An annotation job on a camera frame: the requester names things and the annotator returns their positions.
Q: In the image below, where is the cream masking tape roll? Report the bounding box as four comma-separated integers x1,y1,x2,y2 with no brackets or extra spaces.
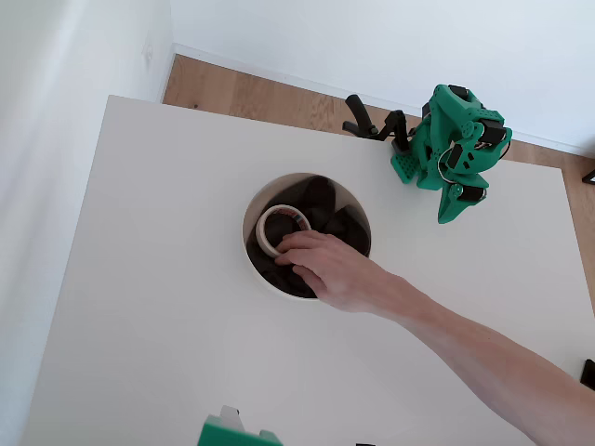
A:
256,203,313,259

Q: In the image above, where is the bare human forearm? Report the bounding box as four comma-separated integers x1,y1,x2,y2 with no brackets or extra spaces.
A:
374,281,595,446

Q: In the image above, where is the bare human hand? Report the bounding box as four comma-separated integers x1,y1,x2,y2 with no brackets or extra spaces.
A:
272,230,413,320

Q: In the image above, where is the black crumpled cloth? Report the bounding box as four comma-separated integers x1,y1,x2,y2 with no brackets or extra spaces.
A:
245,175,372,299

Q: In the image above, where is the round hole with black bag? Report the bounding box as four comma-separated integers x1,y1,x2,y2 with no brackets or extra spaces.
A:
241,172,373,302

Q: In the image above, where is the white plastic piece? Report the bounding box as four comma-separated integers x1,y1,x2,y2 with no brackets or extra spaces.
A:
218,405,245,431

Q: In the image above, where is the green printed plastic part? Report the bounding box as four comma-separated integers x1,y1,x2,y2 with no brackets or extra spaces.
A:
198,414,284,446

